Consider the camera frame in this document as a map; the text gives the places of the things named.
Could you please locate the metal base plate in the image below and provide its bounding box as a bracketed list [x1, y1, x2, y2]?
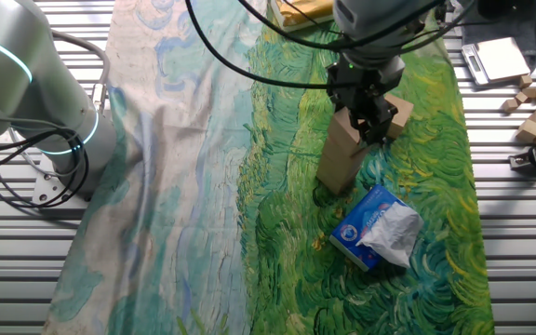
[33, 153, 92, 210]

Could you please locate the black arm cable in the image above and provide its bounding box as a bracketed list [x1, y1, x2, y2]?
[0, 0, 478, 209]

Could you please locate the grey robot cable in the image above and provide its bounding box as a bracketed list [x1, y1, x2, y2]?
[49, 28, 111, 115]

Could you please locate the gold tissue pack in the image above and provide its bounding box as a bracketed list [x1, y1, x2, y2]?
[270, 0, 335, 34]

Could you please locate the dark grey cloth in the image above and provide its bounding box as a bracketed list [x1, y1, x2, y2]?
[458, 0, 536, 71]

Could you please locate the wooden cube block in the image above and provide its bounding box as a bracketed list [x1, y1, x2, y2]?
[327, 106, 368, 157]
[315, 169, 354, 195]
[382, 92, 415, 140]
[317, 153, 363, 185]
[322, 138, 369, 172]

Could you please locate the blue tissue pack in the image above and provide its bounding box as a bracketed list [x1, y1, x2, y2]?
[328, 183, 425, 273]

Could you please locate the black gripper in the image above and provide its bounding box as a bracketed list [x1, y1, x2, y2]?
[326, 54, 407, 146]

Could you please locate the green blue painting print cloth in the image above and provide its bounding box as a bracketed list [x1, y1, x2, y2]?
[42, 0, 496, 335]

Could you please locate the silver digital scale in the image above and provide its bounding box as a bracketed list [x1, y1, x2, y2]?
[461, 36, 532, 87]

